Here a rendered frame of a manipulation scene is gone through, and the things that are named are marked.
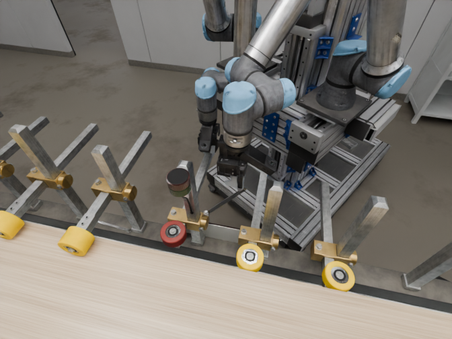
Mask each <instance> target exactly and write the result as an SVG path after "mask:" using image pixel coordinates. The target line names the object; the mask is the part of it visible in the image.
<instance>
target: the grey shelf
mask: <svg viewBox="0 0 452 339"><path fill-rule="evenodd" d="M409 101H410V102H411V105H412V107H413V110H414V113H415V115H414V117H413V119H412V120H411V123H412V124H416V123H417V122H418V120H419V118H420V117H421V116H430V117H436V118H445V119H451V120H452V18H451V20H450V21H449V23H448V25H447V27H446V28H445V30H444V32H443V33H442V35H441V37H440V38H439V41H438V42H437V44H436V46H435V47H434V49H433V51H432V52H431V54H430V56H429V58H428V60H427V61H426V63H425V64H424V66H423V68H422V70H421V72H420V73H419V75H418V76H417V78H416V80H415V82H414V84H413V86H412V87H411V89H410V91H409V92H408V94H407V96H406V98H405V99H404V102H405V103H408V102H409Z"/></svg>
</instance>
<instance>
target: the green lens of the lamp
mask: <svg viewBox="0 0 452 339"><path fill-rule="evenodd" d="M168 188H169V187H168ZM191 189H192V185H191V181H190V185H189V187H187V188H186V189H185V190H182V191H173V190H171V189H170V188H169V192H170V194H171V195H173V196H176V197H183V196H185V195H187V194H189V192H190V191H191Z"/></svg>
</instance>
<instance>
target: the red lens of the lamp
mask: <svg viewBox="0 0 452 339"><path fill-rule="evenodd" d="M175 169H183V170H186V169H184V168H175ZM186 171H187V170H186ZM170 172H171V171H169V172H168V173H167V175H168V174H169V173H170ZM187 172H188V171H187ZM166 181H167V185H168V187H169V188H170V189H171V190H173V191H182V190H185V189H186V188H187V187H189V185H190V174H189V172H188V179H187V180H186V181H185V182H184V183H182V184H178V185H175V184H171V183H169V182H168V180H167V176H166Z"/></svg>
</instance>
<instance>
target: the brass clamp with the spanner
mask: <svg viewBox="0 0 452 339"><path fill-rule="evenodd" d="M172 209H175V211H176V212H177V213H176V215H174V216H172V215H171V211H170V213H169V215H168V218H167V219H168V222H169V221H180V222H182V223H185V224H186V228H187V229H190V230H194V231H203V230H206V229H207V227H208V224H209V216H206V215H203V213H202V212H200V216H199V219H198V222H194V221H188V218H187V215H186V209H180V208H176V207H172ZM172 209H171V210H172Z"/></svg>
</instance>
